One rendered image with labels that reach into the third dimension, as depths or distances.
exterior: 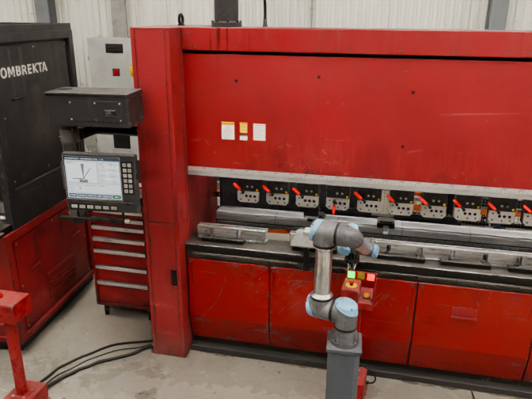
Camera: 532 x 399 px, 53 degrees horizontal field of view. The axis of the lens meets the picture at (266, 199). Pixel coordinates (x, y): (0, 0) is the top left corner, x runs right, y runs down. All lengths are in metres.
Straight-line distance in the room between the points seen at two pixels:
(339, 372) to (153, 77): 2.01
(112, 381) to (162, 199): 1.31
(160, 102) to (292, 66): 0.84
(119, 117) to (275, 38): 1.03
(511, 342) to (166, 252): 2.32
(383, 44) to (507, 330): 1.95
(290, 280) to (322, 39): 1.57
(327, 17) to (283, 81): 4.15
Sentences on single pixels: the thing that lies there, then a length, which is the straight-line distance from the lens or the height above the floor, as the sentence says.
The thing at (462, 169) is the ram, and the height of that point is 1.50.
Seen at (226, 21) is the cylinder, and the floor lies 2.33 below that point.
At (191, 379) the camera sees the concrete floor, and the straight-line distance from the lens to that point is 3.88.
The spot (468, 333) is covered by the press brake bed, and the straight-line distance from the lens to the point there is 3.76.
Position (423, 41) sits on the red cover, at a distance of 3.26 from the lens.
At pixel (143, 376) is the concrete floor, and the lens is 3.96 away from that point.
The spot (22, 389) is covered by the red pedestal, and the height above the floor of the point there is 0.17.
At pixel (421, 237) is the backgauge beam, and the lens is 3.85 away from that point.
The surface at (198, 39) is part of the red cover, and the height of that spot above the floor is 2.23.
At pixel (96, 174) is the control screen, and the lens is 3.29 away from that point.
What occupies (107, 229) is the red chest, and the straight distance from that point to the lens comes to 4.25.
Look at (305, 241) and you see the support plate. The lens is 3.43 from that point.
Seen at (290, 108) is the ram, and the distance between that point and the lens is 3.36.
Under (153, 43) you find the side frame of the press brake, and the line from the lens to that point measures 3.36.
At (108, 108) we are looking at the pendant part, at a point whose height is 1.87.
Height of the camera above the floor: 2.38
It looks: 19 degrees down
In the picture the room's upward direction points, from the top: straight up
